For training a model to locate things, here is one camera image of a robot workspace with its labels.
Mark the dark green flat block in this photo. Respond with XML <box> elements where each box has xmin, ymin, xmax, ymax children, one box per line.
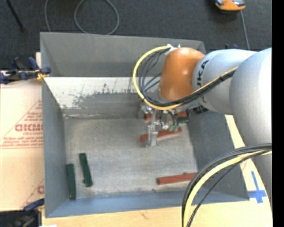
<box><xmin>66</xmin><ymin>163</ymin><xmax>77</xmax><ymax>201</ymax></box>
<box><xmin>78</xmin><ymin>153</ymin><xmax>94</xmax><ymax>187</ymax></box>

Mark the grey metal bin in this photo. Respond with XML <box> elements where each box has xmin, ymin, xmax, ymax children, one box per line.
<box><xmin>39</xmin><ymin>32</ymin><xmax>250</xmax><ymax>218</ymax></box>

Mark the brown cardboard board, red print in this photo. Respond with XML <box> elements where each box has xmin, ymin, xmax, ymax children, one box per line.
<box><xmin>0</xmin><ymin>52</ymin><xmax>45</xmax><ymax>213</ymax></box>

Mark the red-brown flat block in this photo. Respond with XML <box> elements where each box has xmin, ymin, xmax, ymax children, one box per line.
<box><xmin>156</xmin><ymin>172</ymin><xmax>197</xmax><ymax>185</ymax></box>
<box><xmin>139</xmin><ymin>127</ymin><xmax>183</xmax><ymax>144</ymax></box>

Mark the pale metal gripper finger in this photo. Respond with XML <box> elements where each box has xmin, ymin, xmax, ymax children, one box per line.
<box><xmin>146</xmin><ymin>124</ymin><xmax>152</xmax><ymax>148</ymax></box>
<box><xmin>151</xmin><ymin>124</ymin><xmax>158</xmax><ymax>147</ymax></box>

